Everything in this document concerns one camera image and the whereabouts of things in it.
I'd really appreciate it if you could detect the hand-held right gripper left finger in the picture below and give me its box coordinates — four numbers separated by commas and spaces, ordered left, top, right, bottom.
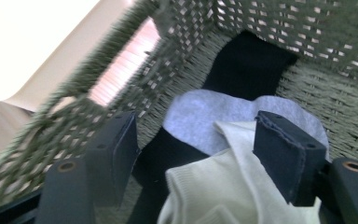
36, 111, 142, 224

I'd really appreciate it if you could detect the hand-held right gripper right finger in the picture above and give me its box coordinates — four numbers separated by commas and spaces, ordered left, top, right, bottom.
252, 109, 358, 224

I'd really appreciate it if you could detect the green woven basket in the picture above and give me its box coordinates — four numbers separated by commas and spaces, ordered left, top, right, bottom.
0, 0, 358, 224

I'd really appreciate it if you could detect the cream sock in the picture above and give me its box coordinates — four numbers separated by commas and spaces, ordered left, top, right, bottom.
157, 120, 324, 224

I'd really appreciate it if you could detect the grey sock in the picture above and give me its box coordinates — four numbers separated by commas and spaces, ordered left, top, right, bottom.
162, 89, 330, 162

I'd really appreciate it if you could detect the black sock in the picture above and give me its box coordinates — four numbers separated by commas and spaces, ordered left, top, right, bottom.
127, 30, 299, 224

